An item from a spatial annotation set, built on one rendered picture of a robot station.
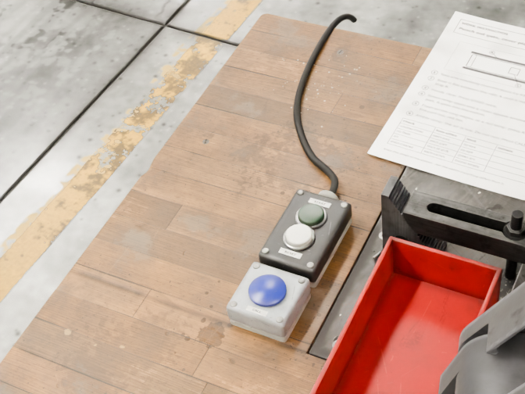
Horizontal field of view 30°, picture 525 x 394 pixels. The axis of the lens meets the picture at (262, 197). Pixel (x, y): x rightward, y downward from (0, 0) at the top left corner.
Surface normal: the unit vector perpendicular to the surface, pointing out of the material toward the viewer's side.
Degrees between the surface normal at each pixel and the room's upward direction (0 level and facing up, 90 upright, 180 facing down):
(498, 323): 59
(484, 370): 33
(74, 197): 0
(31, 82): 0
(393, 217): 90
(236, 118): 0
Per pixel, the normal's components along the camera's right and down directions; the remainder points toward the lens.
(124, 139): -0.11, -0.67
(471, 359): -0.83, -0.48
